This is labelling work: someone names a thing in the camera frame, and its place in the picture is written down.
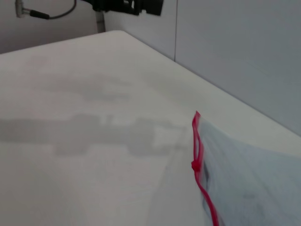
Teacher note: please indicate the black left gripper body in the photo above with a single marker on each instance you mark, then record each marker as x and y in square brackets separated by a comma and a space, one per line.
[108, 4]

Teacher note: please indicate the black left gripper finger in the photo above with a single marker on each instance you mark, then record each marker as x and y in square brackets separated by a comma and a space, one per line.
[152, 6]

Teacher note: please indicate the clear document bag red zip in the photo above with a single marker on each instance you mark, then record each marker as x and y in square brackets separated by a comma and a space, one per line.
[247, 164]

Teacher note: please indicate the small red zip slider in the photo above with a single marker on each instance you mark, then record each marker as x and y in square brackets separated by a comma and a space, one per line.
[195, 166]

